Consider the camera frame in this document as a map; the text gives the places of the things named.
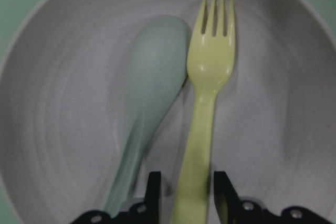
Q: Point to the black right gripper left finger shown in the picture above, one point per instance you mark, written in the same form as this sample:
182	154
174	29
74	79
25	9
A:
145	211

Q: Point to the pale green plastic spoon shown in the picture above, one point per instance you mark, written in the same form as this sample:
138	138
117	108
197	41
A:
155	74

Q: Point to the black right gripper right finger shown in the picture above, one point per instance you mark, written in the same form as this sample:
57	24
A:
232	209

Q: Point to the yellow plastic fork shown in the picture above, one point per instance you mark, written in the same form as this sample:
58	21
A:
210	63

